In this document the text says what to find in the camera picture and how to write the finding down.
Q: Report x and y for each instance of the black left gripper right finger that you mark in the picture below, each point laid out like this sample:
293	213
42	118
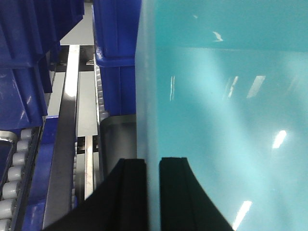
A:
184	205

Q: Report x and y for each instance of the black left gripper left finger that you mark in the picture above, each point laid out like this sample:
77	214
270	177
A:
118	204

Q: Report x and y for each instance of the light cyan plastic bin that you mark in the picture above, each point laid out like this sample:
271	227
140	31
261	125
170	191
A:
224	83

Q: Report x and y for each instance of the blue bins far left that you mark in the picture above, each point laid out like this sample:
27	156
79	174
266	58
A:
30	34

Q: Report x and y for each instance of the white roller conveyor track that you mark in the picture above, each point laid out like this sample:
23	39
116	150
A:
17	154

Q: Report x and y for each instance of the blue bin beside cyan bin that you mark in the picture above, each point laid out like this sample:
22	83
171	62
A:
115	34

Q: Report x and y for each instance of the steel divider rail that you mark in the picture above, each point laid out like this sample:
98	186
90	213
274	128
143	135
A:
59	196

